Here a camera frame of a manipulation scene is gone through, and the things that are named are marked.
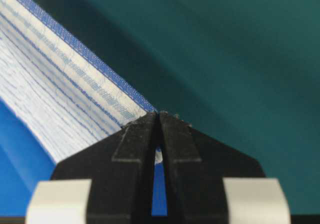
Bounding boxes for blue table cloth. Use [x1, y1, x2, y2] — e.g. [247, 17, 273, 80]
[0, 110, 159, 224]

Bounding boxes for white blue-striped towel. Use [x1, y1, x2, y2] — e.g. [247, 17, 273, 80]
[0, 0, 155, 163]

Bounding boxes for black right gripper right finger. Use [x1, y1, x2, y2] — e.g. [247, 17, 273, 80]
[159, 112, 291, 224]

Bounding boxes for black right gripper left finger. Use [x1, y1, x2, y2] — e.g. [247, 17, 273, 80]
[26, 112, 157, 224]

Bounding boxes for green backdrop curtain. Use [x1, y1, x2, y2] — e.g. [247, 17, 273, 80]
[33, 0, 320, 214]

